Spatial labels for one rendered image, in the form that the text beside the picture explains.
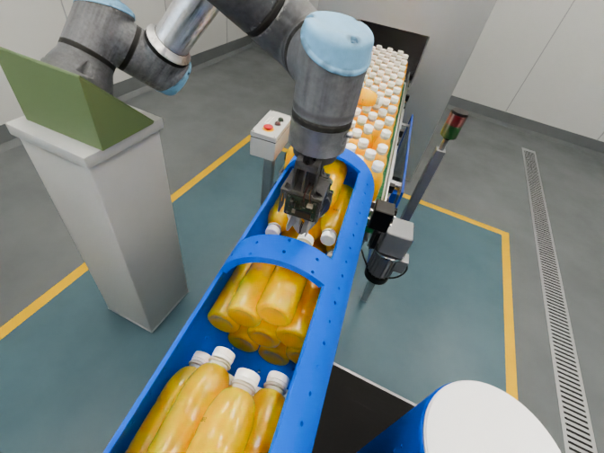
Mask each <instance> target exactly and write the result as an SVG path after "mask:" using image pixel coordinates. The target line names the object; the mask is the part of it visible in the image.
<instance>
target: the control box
mask: <svg viewBox="0 0 604 453"><path fill-rule="evenodd" d="M272 116H273V117H272ZM279 117H281V118H283V121H280V125H275V121H277V120H278V118H279ZM270 118H271V119H270ZM290 118H291V116H289V115H287V114H283V113H280V112H277V111H272V110H270V111H269V112H268V113H267V114H266V115H265V116H264V117H263V118H262V120H261V121H260V122H259V123H258V124H257V125H256V126H255V127H254V128H253V129H252V130H251V141H250V155H255V156H258V157H261V158H264V159H267V160H270V161H274V160H275V159H276V158H277V156H278V155H279V153H280V152H281V150H282V149H283V147H284V146H285V145H286V144H287V143H288V141H289V125H290ZM265 124H271V125H272V126H273V129H271V130H267V129H265V128H264V127H263V125H265Z"/></svg>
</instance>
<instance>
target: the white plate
mask: <svg viewBox="0 0 604 453"><path fill-rule="evenodd" d="M422 437H423V447H424V452H425V453H561V451H560V449H559V448H558V447H557V445H556V444H555V441H554V440H553V438H552V437H551V435H550V434H549V433H548V431H547V430H546V428H545V427H544V426H543V425H542V423H541V422H540V421H539V420H538V419H537V418H536V417H535V416H534V414H533V413H532V412H530V411H529V410H528V409H527V408H526V407H525V406H524V405H523V404H521V403H520V402H519V401H518V400H516V399H515V398H514V397H512V396H511V395H509V394H507V393H505V392H504V391H502V390H501V389H499V388H497V387H495V386H491V385H488V384H485V383H483V382H479V381H473V380H461V381H457V382H453V383H450V384H448V385H446V386H444V387H443V388H442V389H441V390H439V391H438V392H437V393H436V394H435V395H434V397H433V398H432V399H431V401H430V403H429V404H428V407H427V410H426V413H425V415H424V421H423V429H422Z"/></svg>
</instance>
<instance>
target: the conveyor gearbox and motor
mask: <svg viewBox="0 0 604 453"><path fill-rule="evenodd" d="M413 229H414V223H412V222H409V221H406V220H403V219H400V218H394V220H393V223H392V226H390V227H389V228H388V230H387V231H386V233H383V232H382V233H381V235H380V237H379V239H378V241H377V244H376V246H375V248H374V251H373V253H372V254H371V257H370V259H369V262H368V263H367V262H366V259H365V256H364V253H363V251H362V249H361V253H362V256H363V259H364V262H365V263H366V265H367V267H366V269H365V276H366V278H367V279H368V281H370V282H371V283H373V284H376V285H383V284H385V283H386V282H387V280H388V279H396V278H399V277H401V276H403V275H404V274H405V273H406V272H407V270H408V263H409V254H408V253H407V251H408V249H409V248H410V246H411V244H412V242H413ZM393 271H395V272H398V273H401V274H400V275H398V276H395V277H390V276H391V274H392V272H393Z"/></svg>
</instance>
